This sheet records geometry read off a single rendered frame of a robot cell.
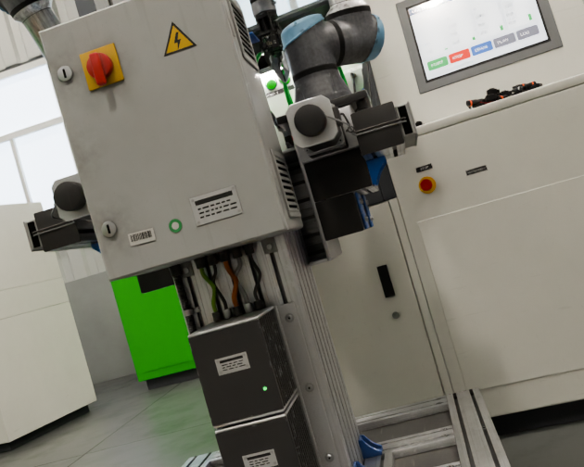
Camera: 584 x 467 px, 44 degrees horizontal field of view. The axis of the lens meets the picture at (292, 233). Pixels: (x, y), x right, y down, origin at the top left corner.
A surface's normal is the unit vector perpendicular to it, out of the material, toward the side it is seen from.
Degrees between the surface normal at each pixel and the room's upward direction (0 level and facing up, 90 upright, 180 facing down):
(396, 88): 76
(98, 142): 90
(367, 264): 90
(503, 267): 90
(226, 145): 90
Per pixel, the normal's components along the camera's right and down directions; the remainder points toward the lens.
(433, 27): -0.34, -0.17
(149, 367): -0.26, 0.06
